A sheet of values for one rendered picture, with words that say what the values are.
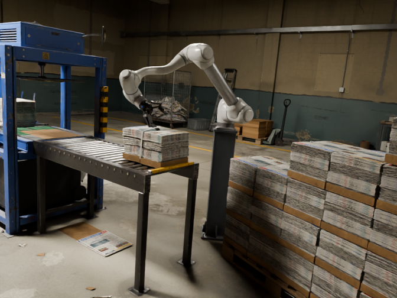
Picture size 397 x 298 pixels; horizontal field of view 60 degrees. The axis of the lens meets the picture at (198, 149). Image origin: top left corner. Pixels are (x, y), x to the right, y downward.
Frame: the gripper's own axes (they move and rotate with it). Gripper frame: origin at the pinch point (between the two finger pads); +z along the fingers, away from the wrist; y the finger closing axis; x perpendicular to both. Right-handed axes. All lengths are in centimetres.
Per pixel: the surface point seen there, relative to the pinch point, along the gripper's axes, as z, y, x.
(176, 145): 19.6, 6.1, -0.6
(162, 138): 16.4, 1.7, 12.3
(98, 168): -8, 44, 30
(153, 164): 19.8, 20.1, 13.5
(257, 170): 64, 0, -41
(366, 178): 122, -49, -15
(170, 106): -433, 277, -585
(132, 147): -3.5, 24.2, 12.8
